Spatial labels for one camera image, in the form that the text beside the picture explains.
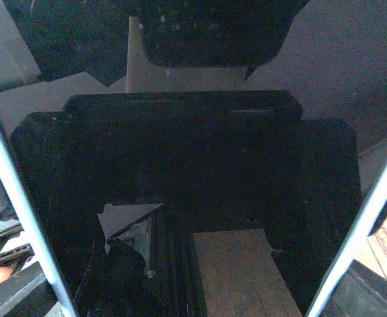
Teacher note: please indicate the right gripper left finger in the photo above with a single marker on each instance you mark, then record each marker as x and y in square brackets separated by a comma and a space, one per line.
[26, 293]

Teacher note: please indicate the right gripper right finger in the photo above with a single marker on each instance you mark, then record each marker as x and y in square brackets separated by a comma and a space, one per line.
[361, 292]

